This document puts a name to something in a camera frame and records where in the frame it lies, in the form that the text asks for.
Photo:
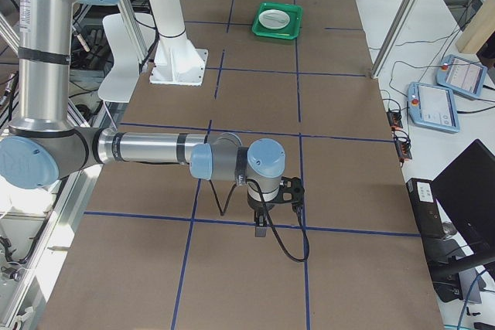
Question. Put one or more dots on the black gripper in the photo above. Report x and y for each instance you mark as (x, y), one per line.
(257, 205)

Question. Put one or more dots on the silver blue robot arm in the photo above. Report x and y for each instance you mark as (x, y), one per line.
(43, 146)

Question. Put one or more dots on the near orange black connector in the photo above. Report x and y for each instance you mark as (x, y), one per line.
(402, 144)

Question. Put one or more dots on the orange black connector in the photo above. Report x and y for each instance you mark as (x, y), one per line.
(394, 115)
(402, 144)

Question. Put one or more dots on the far orange black connector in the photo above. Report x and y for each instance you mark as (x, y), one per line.
(394, 115)

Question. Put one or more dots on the black desktop computer box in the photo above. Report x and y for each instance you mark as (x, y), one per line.
(436, 237)

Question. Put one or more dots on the white plastic chair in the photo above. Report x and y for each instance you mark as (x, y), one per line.
(119, 84)

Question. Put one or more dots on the white round plate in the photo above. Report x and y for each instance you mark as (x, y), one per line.
(274, 19)

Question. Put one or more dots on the near blue teach pendant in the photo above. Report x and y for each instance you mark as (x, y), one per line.
(433, 107)

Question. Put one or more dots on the blue teach pendant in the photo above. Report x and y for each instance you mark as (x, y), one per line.
(433, 107)
(464, 77)

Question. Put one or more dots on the black computer monitor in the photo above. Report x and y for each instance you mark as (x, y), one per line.
(465, 190)

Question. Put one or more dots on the green plastic tray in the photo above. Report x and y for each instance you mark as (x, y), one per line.
(290, 32)

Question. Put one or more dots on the far blue teach pendant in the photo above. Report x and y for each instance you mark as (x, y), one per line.
(464, 77)

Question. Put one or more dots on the wooden beam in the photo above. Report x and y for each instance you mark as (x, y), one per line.
(478, 31)

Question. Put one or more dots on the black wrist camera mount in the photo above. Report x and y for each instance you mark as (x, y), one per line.
(291, 191)

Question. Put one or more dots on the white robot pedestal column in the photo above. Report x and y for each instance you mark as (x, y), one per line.
(177, 61)

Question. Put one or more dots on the aluminium frame post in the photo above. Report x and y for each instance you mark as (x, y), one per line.
(393, 33)

